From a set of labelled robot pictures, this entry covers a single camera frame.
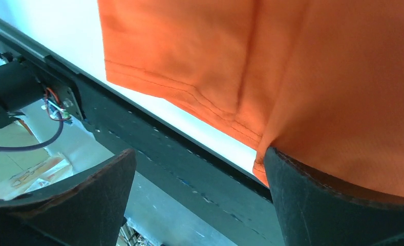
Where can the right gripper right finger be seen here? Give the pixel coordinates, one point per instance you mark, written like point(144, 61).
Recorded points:
point(310, 212)

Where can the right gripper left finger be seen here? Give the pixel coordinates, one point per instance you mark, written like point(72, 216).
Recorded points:
point(84, 209)

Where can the orange t-shirt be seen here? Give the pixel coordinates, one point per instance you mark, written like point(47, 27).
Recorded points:
point(321, 81)

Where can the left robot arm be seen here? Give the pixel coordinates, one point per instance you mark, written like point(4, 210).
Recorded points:
point(19, 87)

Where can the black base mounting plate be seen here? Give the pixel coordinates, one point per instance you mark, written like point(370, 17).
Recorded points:
point(220, 193)

